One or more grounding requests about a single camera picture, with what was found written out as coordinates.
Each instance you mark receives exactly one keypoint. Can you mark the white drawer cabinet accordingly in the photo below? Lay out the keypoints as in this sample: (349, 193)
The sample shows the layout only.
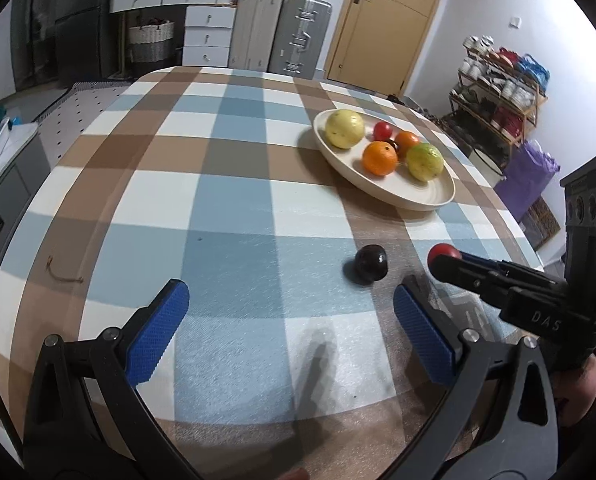
(202, 25)

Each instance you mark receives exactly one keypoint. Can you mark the wooden door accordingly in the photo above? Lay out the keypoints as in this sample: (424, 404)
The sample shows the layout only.
(383, 20)

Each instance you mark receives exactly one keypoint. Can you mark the silver suitcase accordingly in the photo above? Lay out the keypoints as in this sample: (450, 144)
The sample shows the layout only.
(300, 35)

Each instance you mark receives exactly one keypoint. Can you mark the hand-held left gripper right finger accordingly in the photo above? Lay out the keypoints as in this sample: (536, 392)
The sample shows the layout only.
(423, 335)

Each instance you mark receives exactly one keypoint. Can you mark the beige suitcase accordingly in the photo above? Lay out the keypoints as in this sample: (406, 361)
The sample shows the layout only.
(255, 27)

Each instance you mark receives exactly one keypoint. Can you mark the wooden shoe rack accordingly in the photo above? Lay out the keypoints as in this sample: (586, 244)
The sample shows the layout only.
(500, 95)

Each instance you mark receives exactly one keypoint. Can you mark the grey low cabinet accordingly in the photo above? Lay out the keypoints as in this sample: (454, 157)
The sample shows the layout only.
(7, 200)

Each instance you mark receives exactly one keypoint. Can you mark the person's right hand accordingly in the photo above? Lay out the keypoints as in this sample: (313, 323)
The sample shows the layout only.
(580, 390)

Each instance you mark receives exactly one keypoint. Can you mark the red tomato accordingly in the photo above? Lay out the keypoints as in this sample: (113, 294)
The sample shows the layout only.
(383, 131)
(444, 251)

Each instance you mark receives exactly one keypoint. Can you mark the green yellow lemon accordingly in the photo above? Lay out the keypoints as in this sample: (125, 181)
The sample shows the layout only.
(424, 161)

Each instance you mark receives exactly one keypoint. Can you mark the checked tablecloth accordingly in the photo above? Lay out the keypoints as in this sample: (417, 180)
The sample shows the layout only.
(202, 210)

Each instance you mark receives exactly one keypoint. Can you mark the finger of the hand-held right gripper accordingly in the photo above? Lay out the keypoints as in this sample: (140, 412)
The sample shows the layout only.
(518, 275)
(473, 282)

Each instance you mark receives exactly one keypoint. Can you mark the purple bag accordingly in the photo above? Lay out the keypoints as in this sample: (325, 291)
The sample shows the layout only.
(528, 182)

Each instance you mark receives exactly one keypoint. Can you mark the dark purple plum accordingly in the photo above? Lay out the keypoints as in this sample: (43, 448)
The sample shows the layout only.
(393, 146)
(371, 263)

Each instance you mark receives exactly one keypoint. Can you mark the pale yellow lemon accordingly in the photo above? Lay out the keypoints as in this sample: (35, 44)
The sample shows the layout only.
(345, 129)

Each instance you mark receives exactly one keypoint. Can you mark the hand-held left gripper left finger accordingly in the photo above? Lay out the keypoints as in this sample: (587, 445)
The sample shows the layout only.
(160, 325)

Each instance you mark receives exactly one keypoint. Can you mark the white bucket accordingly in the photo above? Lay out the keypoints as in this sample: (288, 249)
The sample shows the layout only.
(488, 165)

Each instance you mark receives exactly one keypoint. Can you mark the orange mandarin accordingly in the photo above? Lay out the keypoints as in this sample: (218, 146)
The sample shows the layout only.
(379, 158)
(409, 141)

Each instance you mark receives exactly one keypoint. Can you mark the cream round plate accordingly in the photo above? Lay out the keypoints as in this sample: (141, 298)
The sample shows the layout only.
(403, 190)

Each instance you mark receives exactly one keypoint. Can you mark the white light switch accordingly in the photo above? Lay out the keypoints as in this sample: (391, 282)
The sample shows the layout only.
(515, 21)

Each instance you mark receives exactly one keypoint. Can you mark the dotted grey rug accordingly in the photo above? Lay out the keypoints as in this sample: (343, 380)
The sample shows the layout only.
(77, 115)

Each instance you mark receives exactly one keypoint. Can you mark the brown doormat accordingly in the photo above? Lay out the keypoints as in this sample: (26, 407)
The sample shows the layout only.
(540, 222)

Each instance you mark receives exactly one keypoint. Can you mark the wicker basket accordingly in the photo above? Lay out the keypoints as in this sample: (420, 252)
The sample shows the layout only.
(150, 40)

